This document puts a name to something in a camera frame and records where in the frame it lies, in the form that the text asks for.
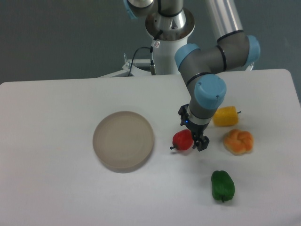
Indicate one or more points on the yellow toy corn cob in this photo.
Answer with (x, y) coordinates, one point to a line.
(226, 116)

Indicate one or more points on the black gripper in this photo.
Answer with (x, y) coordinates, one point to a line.
(196, 126)

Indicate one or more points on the green toy bell pepper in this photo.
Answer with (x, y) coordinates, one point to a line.
(223, 188)

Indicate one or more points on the orange knotted bread roll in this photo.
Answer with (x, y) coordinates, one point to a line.
(238, 142)

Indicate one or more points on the beige round plate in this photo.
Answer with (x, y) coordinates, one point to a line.
(123, 141)

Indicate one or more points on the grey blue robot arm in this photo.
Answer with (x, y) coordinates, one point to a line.
(207, 90)

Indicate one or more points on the white metal base frame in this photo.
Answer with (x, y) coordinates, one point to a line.
(138, 68)

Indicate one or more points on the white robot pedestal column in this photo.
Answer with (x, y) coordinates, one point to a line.
(168, 35)

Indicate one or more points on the red toy bell pepper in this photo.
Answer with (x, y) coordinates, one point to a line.
(182, 140)

